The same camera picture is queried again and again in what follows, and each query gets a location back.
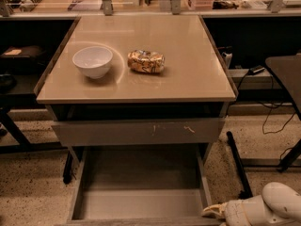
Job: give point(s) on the grey drawer cabinet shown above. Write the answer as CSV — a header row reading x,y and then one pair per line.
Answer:
x,y
137,80

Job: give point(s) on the black phone on shelf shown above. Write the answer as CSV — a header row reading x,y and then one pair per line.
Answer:
x,y
255,70

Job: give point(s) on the dark round side table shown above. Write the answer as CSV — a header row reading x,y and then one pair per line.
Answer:
x,y
287,71

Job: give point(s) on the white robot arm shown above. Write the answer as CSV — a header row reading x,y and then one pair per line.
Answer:
x,y
278,205

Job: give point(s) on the crushed gold soda can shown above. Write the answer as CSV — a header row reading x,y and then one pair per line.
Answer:
x,y
146,62

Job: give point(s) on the grey drawer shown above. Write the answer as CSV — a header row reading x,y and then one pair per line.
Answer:
x,y
138,132
140,186

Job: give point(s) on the white ceramic bowl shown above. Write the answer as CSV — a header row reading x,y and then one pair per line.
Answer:
x,y
93,62

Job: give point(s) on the grey top drawer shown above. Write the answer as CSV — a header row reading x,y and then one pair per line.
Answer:
x,y
138,132

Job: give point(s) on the black table leg bar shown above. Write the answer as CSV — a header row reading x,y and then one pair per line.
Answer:
x,y
246,192

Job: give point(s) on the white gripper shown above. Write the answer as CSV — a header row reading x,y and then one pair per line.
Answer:
x,y
232,211

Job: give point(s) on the black bag on shelf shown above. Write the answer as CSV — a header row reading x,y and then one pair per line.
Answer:
x,y
22,56

